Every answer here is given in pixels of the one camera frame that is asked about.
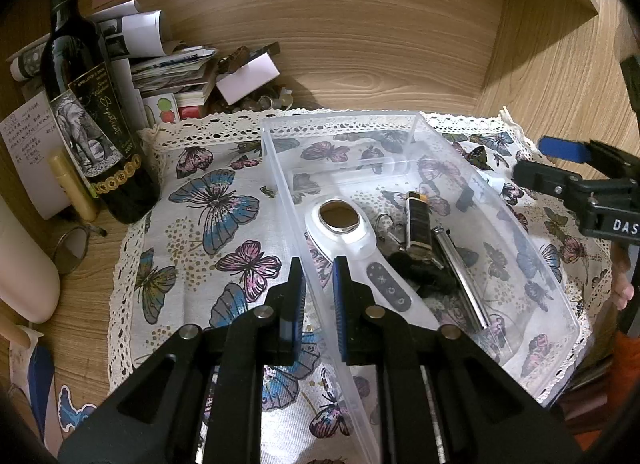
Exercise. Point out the blue paper piece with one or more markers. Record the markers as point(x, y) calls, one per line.
point(41, 379)

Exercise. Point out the dark lighter with gold band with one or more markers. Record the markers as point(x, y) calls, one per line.
point(417, 229)

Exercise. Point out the silver metal tube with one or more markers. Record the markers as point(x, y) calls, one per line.
point(457, 274)

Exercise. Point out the pile of small metal trinkets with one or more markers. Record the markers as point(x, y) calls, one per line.
point(250, 104)

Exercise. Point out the printed card box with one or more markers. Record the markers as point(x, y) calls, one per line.
point(170, 109)

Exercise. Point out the blue butterfly sticker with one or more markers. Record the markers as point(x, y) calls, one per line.
point(75, 409)

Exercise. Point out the bunch of metal keys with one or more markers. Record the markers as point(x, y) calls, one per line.
point(392, 239)

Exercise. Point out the stack of papers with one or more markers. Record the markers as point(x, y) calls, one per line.
point(150, 44)

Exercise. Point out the cream plastic bottle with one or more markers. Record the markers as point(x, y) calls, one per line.
point(25, 269)

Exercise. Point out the dark wine bottle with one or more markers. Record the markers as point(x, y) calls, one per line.
point(75, 54)

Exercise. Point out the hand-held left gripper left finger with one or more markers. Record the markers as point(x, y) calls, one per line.
point(295, 304)

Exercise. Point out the white paper box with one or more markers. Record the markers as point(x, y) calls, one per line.
point(247, 76)

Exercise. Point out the white handheld massager device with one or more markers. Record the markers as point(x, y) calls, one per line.
point(345, 244)

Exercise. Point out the small round mirror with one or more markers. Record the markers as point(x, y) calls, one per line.
point(75, 249)

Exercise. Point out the beige lip balm tube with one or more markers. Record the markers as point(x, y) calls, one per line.
point(75, 189)

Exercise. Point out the person's right hand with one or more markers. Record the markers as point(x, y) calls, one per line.
point(624, 284)

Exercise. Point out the butterfly print lace cloth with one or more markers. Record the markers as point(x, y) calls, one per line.
point(215, 204)

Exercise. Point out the white handwritten note sheet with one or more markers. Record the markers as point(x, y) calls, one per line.
point(30, 144)

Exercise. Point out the clear plastic storage box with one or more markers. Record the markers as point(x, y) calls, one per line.
point(350, 179)

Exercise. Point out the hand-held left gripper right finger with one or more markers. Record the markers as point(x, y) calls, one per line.
point(342, 309)

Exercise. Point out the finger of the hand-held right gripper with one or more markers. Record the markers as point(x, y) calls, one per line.
point(560, 148)
point(540, 173)

